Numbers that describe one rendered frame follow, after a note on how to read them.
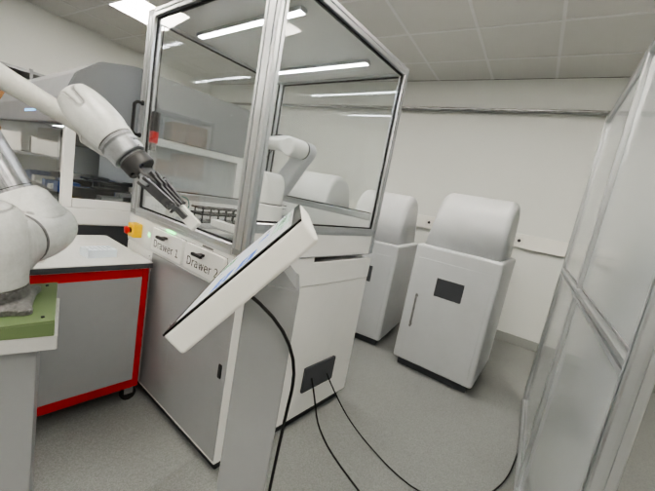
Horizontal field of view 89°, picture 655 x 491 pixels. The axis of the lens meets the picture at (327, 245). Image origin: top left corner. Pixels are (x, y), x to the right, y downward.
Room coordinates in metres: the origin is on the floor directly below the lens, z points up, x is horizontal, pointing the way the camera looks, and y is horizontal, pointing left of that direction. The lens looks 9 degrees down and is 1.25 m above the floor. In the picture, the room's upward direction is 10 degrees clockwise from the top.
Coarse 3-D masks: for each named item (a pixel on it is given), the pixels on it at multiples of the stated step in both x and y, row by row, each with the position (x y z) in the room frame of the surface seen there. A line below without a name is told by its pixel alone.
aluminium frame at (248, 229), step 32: (192, 0) 1.58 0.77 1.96; (288, 0) 1.25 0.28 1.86; (320, 0) 1.39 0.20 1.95; (256, 96) 1.26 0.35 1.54; (256, 128) 1.24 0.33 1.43; (256, 160) 1.23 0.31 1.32; (384, 160) 1.95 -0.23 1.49; (256, 192) 1.25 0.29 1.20; (160, 224) 1.62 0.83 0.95; (256, 224) 1.26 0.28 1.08
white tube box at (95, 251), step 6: (84, 246) 1.53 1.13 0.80; (90, 246) 1.55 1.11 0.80; (96, 246) 1.57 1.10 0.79; (102, 246) 1.59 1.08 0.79; (108, 246) 1.60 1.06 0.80; (84, 252) 1.49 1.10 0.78; (90, 252) 1.48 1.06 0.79; (96, 252) 1.50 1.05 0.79; (102, 252) 1.52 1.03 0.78; (108, 252) 1.55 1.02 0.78; (114, 252) 1.57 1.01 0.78
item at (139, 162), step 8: (136, 152) 0.86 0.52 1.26; (144, 152) 0.88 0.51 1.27; (128, 160) 0.85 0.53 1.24; (136, 160) 0.85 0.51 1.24; (144, 160) 0.86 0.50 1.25; (152, 160) 0.89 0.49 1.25; (128, 168) 0.85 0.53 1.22; (136, 168) 0.85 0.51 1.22; (144, 168) 0.87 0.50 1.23; (136, 176) 0.89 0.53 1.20
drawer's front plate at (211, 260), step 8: (192, 248) 1.40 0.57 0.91; (200, 248) 1.37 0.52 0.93; (184, 256) 1.44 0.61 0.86; (192, 256) 1.40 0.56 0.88; (208, 256) 1.33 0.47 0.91; (216, 256) 1.29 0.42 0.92; (184, 264) 1.43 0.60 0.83; (192, 264) 1.39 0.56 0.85; (200, 264) 1.36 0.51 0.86; (208, 264) 1.33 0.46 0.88; (216, 264) 1.29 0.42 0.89; (224, 264) 1.27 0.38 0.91; (200, 272) 1.35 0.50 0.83; (208, 272) 1.32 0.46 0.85
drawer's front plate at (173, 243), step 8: (152, 232) 1.63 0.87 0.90; (160, 232) 1.58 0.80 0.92; (152, 240) 1.62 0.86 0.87; (168, 240) 1.53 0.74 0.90; (176, 240) 1.48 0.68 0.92; (184, 240) 1.47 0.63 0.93; (152, 248) 1.62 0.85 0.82; (168, 248) 1.53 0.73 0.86; (176, 248) 1.48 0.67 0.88; (184, 248) 1.47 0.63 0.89; (168, 256) 1.52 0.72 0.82; (176, 256) 1.47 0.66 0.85
